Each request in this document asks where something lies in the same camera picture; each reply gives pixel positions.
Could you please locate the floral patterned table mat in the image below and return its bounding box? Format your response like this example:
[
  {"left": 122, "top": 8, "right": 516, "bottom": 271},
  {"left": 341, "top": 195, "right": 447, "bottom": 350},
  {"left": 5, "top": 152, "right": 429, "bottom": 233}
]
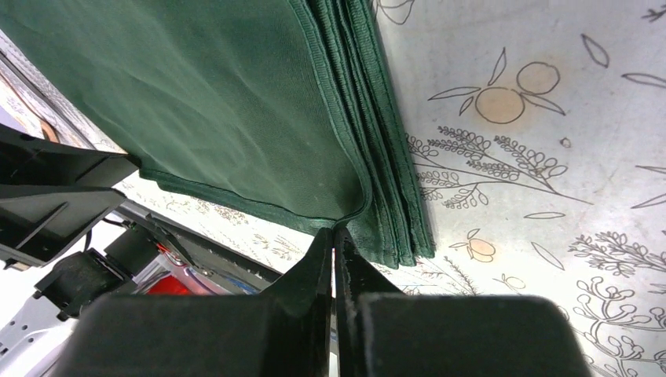
[{"left": 1, "top": 1, "right": 665, "bottom": 376}]

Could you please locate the dark green cloth napkin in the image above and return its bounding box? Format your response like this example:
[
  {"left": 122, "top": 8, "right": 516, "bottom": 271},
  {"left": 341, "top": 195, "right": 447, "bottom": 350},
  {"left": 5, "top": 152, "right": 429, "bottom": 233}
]
[{"left": 1, "top": 1, "right": 435, "bottom": 268}]

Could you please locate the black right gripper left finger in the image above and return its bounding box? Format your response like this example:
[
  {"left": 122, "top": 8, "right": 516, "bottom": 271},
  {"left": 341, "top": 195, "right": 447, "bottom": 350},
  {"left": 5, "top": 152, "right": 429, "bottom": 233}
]
[{"left": 260, "top": 228, "right": 333, "bottom": 376}]

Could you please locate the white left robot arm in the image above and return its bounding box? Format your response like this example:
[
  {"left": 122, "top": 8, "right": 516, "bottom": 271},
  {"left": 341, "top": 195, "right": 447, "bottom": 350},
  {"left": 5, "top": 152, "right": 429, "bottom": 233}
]
[{"left": 1, "top": 126, "right": 137, "bottom": 376}]

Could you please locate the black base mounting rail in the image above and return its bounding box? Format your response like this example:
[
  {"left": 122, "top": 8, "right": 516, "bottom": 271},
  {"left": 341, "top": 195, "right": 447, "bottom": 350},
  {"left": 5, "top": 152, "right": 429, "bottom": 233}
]
[{"left": 115, "top": 199, "right": 282, "bottom": 295}]

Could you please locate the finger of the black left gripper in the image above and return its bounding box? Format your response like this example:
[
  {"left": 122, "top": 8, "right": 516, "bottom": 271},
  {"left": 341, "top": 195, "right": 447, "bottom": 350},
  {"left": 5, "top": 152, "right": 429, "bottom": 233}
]
[
  {"left": 1, "top": 187, "right": 126, "bottom": 269},
  {"left": 1, "top": 126, "right": 140, "bottom": 187}
]

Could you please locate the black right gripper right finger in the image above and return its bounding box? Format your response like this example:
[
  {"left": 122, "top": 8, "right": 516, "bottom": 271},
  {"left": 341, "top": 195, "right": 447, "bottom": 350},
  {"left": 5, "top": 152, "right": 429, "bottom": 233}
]
[{"left": 334, "top": 228, "right": 416, "bottom": 376}]

